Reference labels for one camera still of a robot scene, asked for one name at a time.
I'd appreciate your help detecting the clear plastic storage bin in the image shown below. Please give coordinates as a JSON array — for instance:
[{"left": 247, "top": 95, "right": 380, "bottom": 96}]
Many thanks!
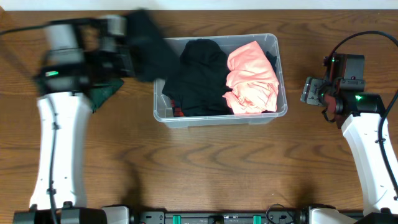
[{"left": 153, "top": 33, "right": 288, "bottom": 128}]

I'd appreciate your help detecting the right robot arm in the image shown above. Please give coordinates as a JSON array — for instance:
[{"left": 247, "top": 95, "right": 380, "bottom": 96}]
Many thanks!
[{"left": 298, "top": 53, "right": 397, "bottom": 223}]

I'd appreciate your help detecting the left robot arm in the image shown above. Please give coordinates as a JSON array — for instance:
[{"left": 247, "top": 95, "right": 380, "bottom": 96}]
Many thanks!
[{"left": 13, "top": 46, "right": 133, "bottom": 223}]

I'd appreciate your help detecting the pink cloth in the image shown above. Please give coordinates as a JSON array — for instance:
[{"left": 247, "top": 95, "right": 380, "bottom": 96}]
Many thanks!
[{"left": 223, "top": 41, "right": 279, "bottom": 114}]

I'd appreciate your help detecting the dark navy cloth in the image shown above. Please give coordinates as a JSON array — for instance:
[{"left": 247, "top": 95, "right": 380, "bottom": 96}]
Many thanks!
[{"left": 266, "top": 52, "right": 277, "bottom": 73}]

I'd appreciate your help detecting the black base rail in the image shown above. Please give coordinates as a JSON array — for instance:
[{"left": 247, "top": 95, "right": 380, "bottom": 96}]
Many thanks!
[{"left": 130, "top": 202, "right": 368, "bottom": 224}]

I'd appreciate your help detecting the dark green cloth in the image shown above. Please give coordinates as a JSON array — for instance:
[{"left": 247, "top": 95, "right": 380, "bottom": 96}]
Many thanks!
[{"left": 89, "top": 78, "right": 124, "bottom": 113}]

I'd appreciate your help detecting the black cloth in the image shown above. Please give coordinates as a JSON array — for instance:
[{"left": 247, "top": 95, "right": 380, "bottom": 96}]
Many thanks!
[
  {"left": 162, "top": 39, "right": 233, "bottom": 117},
  {"left": 125, "top": 10, "right": 180, "bottom": 82}
]

